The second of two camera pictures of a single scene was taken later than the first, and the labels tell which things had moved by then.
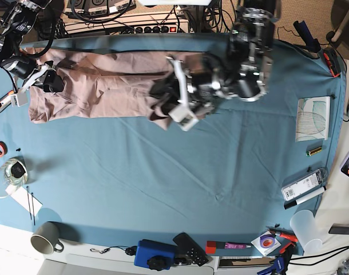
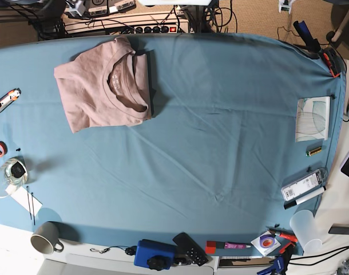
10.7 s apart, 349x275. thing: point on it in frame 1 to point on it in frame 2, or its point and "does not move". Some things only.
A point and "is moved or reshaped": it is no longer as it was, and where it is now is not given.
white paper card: (20, 194) does not move
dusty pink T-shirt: (99, 86) is moved or reshaped
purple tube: (231, 245) does not move
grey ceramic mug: (45, 238) does not move
